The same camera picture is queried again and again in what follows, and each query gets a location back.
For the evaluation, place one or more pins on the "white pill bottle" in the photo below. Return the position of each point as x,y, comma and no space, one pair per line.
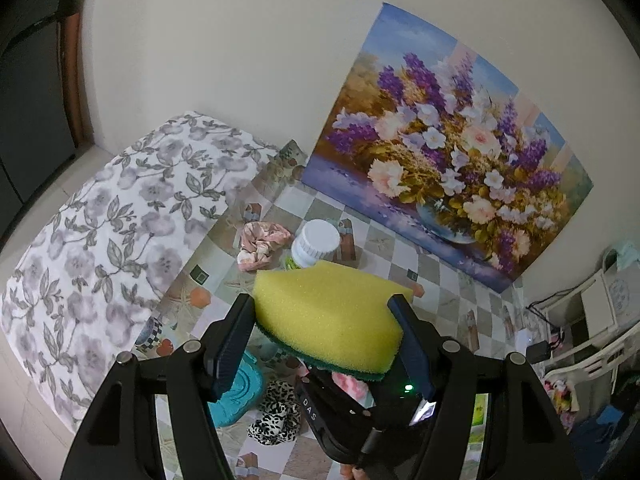
315,242

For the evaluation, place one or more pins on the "yellow and green sponge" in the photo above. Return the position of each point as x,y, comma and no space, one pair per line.
325,310

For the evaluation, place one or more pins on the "flower bouquet painting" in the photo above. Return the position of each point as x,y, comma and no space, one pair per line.
450,160

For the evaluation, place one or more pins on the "colourful toy pile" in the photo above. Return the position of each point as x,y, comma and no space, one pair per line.
560,395

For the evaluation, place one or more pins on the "white chair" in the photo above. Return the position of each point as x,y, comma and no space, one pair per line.
600,310

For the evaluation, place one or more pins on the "leopard print scrunchie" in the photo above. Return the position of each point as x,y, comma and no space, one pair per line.
272,417

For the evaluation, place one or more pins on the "dark cabinet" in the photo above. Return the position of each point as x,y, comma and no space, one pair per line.
30,125

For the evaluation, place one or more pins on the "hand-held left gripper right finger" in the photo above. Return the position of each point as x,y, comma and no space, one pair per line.
415,360

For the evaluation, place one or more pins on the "grey floral cloth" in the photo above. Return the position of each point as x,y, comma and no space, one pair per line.
100,235

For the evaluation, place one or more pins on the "black charger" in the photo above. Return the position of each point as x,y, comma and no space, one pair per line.
540,351

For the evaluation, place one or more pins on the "pink floral scrunchie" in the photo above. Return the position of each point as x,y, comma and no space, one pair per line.
260,240

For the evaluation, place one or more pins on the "teal plastic box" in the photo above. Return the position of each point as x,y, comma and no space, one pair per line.
240,395

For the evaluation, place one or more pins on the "green tissue packet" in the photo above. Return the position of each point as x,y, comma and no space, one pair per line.
480,410

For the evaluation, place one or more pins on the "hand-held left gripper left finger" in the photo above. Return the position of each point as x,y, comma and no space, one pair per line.
227,355

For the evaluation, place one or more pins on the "checkered printed tablecloth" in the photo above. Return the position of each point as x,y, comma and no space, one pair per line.
440,280

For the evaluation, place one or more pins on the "pink wavy striped cloth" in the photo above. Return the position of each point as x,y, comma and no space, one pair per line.
350,386

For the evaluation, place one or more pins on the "teal cloth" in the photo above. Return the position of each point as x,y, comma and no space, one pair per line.
627,255

